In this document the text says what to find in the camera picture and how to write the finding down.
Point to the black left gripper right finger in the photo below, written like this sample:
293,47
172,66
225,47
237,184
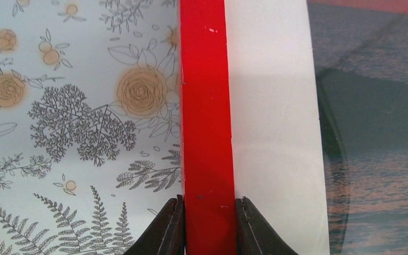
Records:
254,234

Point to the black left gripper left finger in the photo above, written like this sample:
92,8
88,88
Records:
166,233

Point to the red picture frame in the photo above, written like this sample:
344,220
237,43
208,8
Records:
207,160

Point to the sunset photo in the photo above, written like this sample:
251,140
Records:
360,51

